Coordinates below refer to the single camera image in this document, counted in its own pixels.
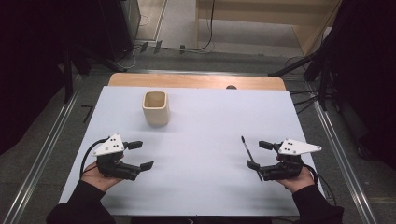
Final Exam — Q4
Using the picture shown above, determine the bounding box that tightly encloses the metal floor rail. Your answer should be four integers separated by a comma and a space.
312, 101, 378, 224
2, 88, 82, 224

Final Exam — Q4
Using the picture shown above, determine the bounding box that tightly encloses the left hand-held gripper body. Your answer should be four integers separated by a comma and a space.
92, 133, 142, 182

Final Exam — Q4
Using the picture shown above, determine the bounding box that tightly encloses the left hand-held gripper black cable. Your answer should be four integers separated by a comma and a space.
79, 137, 110, 179

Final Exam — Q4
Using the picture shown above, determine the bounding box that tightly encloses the person's left hand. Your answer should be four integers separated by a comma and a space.
81, 154, 125, 192

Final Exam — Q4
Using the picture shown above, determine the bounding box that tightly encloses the light wooden shelf unit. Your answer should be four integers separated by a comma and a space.
194, 0, 344, 57

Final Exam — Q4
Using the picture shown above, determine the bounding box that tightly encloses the white floor cable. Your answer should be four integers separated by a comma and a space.
121, 45, 145, 70

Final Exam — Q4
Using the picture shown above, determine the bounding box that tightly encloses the right hand-held gripper black cable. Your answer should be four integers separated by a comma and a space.
303, 162, 338, 207

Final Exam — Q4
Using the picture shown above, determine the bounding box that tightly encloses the bundle of black cables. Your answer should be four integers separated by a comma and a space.
289, 88, 321, 115

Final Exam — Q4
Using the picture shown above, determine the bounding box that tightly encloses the black cabinet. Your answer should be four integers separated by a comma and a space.
92, 0, 142, 62

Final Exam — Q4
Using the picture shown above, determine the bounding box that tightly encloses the white table mat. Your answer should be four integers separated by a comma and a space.
59, 85, 325, 217

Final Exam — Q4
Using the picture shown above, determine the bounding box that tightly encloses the black tripod stand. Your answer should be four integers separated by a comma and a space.
268, 46, 339, 111

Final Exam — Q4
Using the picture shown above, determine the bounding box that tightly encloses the black floor cable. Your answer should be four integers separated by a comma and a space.
162, 0, 217, 52

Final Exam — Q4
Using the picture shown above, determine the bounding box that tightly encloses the person's right hand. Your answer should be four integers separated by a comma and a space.
275, 155, 316, 194

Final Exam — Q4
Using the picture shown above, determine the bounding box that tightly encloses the beige square cup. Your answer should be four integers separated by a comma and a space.
142, 90, 171, 127

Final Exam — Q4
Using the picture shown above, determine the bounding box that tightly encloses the hand-held gripper black cable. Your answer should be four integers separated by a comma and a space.
303, 162, 338, 207
79, 137, 110, 179

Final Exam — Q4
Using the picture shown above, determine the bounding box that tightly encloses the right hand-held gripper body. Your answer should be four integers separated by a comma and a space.
260, 138, 322, 182

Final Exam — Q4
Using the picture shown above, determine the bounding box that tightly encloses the black pen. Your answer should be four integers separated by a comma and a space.
241, 135, 263, 183

